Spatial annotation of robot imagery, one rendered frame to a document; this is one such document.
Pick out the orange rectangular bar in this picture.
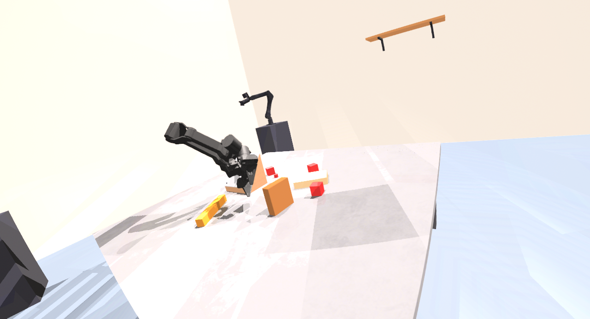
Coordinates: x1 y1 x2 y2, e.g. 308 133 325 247
195 195 227 227

